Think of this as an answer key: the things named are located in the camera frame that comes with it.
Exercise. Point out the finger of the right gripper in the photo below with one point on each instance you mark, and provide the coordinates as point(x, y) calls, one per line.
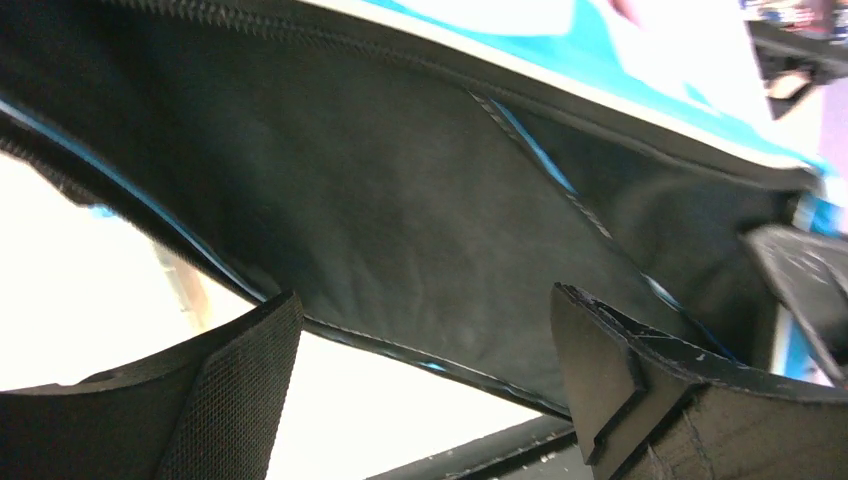
point(807, 273)

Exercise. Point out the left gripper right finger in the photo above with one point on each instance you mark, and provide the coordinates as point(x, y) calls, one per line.
point(647, 405)

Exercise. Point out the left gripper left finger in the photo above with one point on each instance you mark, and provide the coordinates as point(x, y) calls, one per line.
point(206, 408)

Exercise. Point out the blue racket cover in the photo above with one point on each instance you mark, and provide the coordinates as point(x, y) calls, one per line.
point(421, 175)

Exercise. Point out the black poker chip case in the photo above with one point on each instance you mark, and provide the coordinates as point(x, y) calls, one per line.
point(805, 37)

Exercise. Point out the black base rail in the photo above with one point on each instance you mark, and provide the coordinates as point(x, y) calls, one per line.
point(541, 448)

